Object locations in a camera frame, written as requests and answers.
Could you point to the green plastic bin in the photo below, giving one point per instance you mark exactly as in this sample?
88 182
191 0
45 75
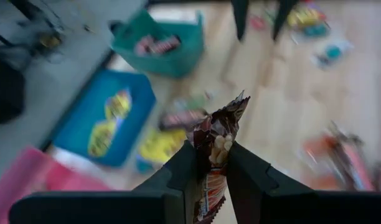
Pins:
178 62

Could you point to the blue plastic bin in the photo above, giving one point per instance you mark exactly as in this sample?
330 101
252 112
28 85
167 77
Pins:
78 124

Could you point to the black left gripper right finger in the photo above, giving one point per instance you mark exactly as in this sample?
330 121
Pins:
249 180

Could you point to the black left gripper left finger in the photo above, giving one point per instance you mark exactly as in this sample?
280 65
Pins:
178 174

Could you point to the black tripod stand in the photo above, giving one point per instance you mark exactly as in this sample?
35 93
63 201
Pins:
24 7

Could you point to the pink plastic bin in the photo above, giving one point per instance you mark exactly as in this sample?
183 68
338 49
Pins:
28 174

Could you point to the clear green candy bag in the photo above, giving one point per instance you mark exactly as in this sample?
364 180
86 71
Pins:
269 14
190 102

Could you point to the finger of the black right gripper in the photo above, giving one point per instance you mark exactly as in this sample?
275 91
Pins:
240 18
282 18

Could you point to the clear teal candy bag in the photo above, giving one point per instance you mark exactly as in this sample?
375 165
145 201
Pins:
332 53

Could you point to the clear orange candy bag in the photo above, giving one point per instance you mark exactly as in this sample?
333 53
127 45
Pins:
316 175
316 149

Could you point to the clear red candy bag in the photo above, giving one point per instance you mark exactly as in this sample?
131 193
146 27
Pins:
258 22

